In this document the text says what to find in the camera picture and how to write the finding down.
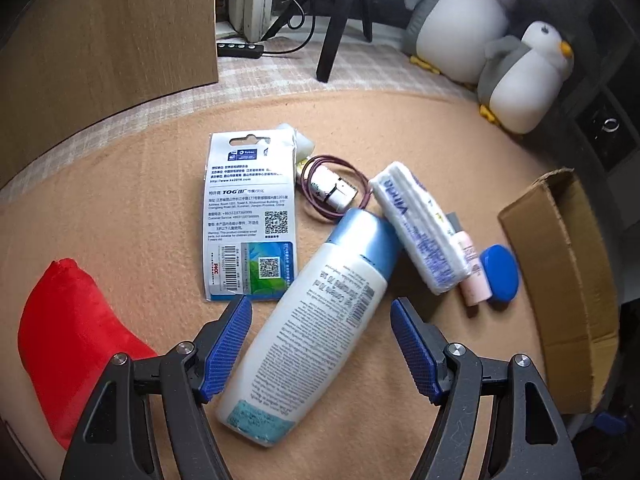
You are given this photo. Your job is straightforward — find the blue round tin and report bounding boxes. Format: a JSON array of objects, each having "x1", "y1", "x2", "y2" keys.
[{"x1": 479, "y1": 244, "x2": 521, "y2": 306}]

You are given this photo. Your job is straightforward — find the small penguin plush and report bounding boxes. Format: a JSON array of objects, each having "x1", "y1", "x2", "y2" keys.
[{"x1": 477, "y1": 21, "x2": 575, "y2": 135}]

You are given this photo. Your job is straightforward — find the small white silver gadget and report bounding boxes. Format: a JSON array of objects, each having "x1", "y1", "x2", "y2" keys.
[{"x1": 300, "y1": 166, "x2": 358, "y2": 213}]

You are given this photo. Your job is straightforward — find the large penguin plush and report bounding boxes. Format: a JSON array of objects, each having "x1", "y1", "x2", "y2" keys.
[{"x1": 404, "y1": 0, "x2": 518, "y2": 86}]

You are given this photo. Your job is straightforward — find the black tripod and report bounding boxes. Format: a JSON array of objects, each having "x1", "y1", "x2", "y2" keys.
[{"x1": 316, "y1": 0, "x2": 376, "y2": 83}]

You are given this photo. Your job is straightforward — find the patterned tissue pack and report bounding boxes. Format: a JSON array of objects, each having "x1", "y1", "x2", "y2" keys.
[{"x1": 369, "y1": 161, "x2": 473, "y2": 296}]

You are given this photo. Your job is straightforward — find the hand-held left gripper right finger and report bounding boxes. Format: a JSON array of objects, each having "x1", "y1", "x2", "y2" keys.
[{"x1": 390, "y1": 297, "x2": 583, "y2": 480}]

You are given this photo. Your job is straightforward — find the purple cord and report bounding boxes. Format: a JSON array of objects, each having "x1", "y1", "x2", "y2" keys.
[{"x1": 297, "y1": 155, "x2": 373, "y2": 222}]

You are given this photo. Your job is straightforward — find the wooden board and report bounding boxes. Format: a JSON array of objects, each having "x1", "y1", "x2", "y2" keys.
[{"x1": 0, "y1": 0, "x2": 221, "y2": 186}]

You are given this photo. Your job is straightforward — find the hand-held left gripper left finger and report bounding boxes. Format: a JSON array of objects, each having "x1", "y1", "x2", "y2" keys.
[{"x1": 60, "y1": 294, "x2": 253, "y2": 480}]

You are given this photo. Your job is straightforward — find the cardboard box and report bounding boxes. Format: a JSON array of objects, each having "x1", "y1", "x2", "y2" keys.
[{"x1": 497, "y1": 167, "x2": 621, "y2": 413}]

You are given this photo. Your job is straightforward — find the small pink bottle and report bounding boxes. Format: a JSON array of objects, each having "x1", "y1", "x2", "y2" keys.
[{"x1": 446, "y1": 211, "x2": 489, "y2": 307}]

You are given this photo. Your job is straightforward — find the red fabric pouch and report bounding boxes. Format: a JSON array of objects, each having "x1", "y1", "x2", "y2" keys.
[{"x1": 17, "y1": 258, "x2": 161, "y2": 451}]

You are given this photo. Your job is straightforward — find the checked bed sheet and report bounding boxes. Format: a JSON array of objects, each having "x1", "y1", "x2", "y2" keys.
[{"x1": 216, "y1": 25, "x2": 481, "y2": 111}]

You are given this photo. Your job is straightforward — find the small white cylinder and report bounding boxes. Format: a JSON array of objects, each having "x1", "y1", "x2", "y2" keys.
[{"x1": 277, "y1": 122, "x2": 316, "y2": 163}]

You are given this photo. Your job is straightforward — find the black power strip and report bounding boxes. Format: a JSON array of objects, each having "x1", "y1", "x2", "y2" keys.
[{"x1": 216, "y1": 42, "x2": 265, "y2": 58}]

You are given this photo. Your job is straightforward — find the white lotion bottle blue cap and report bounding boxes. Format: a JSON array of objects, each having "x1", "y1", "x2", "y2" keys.
[{"x1": 216, "y1": 207, "x2": 402, "y2": 448}]

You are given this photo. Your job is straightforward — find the white window frame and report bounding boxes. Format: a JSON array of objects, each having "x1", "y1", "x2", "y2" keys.
[{"x1": 216, "y1": 0, "x2": 281, "y2": 43}]

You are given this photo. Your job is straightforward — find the black cable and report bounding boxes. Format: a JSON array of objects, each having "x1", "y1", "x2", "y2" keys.
[{"x1": 260, "y1": 0, "x2": 317, "y2": 56}]

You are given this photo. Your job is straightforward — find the white blue card package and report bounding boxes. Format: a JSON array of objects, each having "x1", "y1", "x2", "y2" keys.
[{"x1": 201, "y1": 130, "x2": 299, "y2": 303}]

